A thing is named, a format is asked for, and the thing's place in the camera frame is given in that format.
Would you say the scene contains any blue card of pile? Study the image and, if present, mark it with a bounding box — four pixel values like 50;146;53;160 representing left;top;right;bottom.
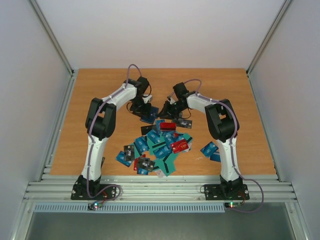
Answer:
155;119;165;131
137;168;149;175

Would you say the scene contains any black vip card centre left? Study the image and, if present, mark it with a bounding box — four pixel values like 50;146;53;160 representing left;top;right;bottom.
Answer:
123;144;135;162

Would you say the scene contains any blue card top of pile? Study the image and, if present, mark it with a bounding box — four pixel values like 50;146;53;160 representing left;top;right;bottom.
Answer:
155;119;165;131

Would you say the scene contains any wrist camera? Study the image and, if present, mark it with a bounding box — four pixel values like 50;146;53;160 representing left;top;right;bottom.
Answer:
167;95;176;104
142;94;153;104

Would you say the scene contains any plain black card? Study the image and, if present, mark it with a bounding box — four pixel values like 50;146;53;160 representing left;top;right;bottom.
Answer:
140;124;157;136

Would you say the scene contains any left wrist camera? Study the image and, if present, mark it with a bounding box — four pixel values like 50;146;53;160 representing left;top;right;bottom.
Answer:
142;94;153;104

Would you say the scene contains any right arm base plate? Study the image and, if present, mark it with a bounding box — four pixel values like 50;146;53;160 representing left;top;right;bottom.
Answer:
203;184;250;201

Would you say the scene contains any teal card with stripe bottom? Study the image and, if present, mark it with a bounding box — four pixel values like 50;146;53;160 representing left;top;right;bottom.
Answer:
153;153;179;177

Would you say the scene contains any controller board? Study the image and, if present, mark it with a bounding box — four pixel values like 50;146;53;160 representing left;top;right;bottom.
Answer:
224;201;243;209
87;202;103;211

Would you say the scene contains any blue card right upper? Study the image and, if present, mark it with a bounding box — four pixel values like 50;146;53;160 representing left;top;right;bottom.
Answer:
200;141;219;158

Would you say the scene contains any aluminium rail frame front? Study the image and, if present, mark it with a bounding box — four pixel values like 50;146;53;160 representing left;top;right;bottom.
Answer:
23;174;298;203

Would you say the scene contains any black vip card far left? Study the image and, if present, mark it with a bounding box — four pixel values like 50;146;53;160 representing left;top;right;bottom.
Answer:
100;157;105;168

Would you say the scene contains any black vip card upper right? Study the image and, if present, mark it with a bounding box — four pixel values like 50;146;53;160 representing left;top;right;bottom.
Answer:
175;119;193;129

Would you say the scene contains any left controller board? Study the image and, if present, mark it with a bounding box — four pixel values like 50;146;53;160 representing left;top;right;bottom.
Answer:
87;202;103;211

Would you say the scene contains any blue card right lower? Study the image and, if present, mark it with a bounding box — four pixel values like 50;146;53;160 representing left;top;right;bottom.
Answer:
210;152;221;163

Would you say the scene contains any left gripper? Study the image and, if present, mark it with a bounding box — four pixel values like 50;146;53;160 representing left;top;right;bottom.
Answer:
130;97;153;119

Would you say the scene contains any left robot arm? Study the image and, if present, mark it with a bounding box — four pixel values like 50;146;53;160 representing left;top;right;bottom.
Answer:
81;76;152;199

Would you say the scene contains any dark blue card holder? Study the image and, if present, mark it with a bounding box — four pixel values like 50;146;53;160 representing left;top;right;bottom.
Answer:
140;106;159;125

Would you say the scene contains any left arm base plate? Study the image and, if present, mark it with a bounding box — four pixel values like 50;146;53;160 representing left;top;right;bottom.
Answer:
70;184;119;201

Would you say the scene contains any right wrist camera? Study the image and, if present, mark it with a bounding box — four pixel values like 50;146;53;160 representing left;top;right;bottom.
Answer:
167;95;176;104

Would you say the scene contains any black vip card on red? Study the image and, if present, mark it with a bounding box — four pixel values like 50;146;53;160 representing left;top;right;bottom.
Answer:
137;156;155;172

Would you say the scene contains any right controller board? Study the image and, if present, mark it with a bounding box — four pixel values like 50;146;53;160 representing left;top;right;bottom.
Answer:
224;201;243;209

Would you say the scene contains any white card with red print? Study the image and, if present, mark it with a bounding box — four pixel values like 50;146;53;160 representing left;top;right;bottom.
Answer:
155;170;163;178

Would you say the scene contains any blue card bottom of pile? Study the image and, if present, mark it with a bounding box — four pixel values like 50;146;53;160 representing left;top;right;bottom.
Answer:
137;168;149;175

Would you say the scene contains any large teal card centre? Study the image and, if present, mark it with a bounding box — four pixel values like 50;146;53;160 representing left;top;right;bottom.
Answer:
147;136;173;159

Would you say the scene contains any grey slotted cable duct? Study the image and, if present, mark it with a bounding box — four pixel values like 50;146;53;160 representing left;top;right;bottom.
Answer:
33;202;225;214

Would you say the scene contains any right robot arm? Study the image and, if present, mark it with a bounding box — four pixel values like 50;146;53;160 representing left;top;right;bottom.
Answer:
158;82;243;199

